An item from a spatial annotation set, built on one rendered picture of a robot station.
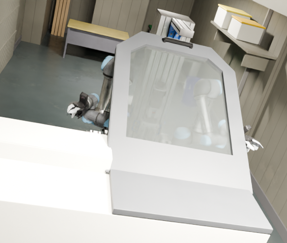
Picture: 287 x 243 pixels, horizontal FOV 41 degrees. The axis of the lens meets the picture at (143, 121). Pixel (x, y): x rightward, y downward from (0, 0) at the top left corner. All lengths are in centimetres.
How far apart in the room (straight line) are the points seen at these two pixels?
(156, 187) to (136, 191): 11
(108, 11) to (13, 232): 754
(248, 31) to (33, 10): 454
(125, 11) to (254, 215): 742
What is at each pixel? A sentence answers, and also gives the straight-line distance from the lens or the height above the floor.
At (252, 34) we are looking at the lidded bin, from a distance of 562.
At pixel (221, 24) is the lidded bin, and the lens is 613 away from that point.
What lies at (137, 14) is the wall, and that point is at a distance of 889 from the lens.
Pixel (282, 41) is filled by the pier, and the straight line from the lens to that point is 521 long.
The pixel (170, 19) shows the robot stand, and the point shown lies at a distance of 277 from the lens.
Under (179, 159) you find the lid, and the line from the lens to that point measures 191.
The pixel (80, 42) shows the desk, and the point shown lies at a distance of 794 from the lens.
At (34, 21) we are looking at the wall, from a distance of 844.
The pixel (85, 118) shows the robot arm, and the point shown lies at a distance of 259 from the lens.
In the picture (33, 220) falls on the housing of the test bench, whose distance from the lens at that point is 159.
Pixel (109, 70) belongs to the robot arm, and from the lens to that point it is 270.
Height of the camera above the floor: 244
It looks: 24 degrees down
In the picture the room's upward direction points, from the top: 16 degrees clockwise
